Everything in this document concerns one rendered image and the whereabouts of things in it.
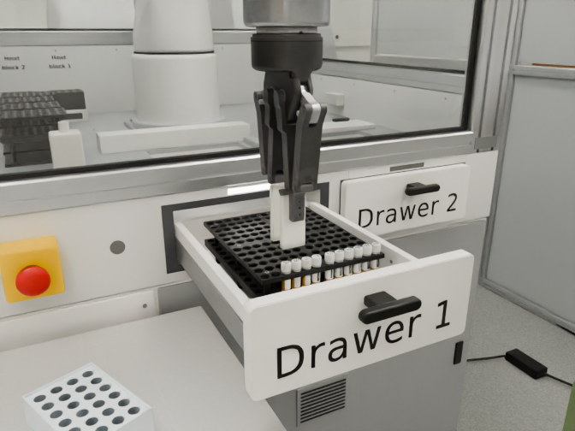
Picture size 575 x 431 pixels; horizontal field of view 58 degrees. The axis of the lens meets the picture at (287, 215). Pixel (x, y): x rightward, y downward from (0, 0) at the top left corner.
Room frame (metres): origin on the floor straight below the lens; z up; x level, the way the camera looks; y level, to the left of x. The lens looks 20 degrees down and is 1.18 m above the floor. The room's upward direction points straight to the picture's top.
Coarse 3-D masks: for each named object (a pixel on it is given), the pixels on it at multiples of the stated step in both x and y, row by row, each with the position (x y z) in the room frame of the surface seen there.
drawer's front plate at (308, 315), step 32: (448, 256) 0.55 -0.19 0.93; (320, 288) 0.47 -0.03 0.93; (352, 288) 0.48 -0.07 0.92; (384, 288) 0.50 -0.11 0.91; (416, 288) 0.52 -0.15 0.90; (448, 288) 0.55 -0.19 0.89; (256, 320) 0.43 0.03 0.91; (288, 320) 0.45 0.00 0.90; (320, 320) 0.47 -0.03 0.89; (352, 320) 0.48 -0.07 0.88; (384, 320) 0.50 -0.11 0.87; (416, 320) 0.52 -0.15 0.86; (448, 320) 0.55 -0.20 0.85; (256, 352) 0.43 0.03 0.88; (288, 352) 0.45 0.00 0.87; (320, 352) 0.47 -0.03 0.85; (352, 352) 0.49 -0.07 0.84; (384, 352) 0.51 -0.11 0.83; (256, 384) 0.43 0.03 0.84; (288, 384) 0.45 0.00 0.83
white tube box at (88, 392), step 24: (48, 384) 0.49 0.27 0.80; (72, 384) 0.50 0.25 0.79; (96, 384) 0.49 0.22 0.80; (120, 384) 0.49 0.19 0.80; (24, 408) 0.47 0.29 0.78; (48, 408) 0.46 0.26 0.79; (72, 408) 0.46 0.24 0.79; (96, 408) 0.45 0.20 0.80; (120, 408) 0.45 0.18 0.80; (144, 408) 0.45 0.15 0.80
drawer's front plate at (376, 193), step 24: (432, 168) 0.96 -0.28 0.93; (456, 168) 0.97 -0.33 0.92; (360, 192) 0.87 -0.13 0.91; (384, 192) 0.90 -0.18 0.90; (432, 192) 0.95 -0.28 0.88; (456, 192) 0.97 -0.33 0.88; (384, 216) 0.90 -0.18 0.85; (408, 216) 0.92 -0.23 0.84; (432, 216) 0.95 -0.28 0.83; (456, 216) 0.98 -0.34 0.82
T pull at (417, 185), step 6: (408, 186) 0.91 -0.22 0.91; (414, 186) 0.89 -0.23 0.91; (420, 186) 0.89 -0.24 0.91; (426, 186) 0.89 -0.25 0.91; (432, 186) 0.90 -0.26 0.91; (438, 186) 0.91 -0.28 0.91; (408, 192) 0.88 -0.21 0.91; (414, 192) 0.88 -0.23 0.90; (420, 192) 0.89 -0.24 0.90; (426, 192) 0.89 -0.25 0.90
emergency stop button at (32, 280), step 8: (24, 272) 0.59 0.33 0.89; (32, 272) 0.59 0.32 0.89; (40, 272) 0.59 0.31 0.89; (16, 280) 0.58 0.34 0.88; (24, 280) 0.58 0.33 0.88; (32, 280) 0.58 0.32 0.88; (40, 280) 0.59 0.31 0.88; (48, 280) 0.60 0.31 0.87; (24, 288) 0.58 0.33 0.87; (32, 288) 0.58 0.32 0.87; (40, 288) 0.59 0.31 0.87; (32, 296) 0.59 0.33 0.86
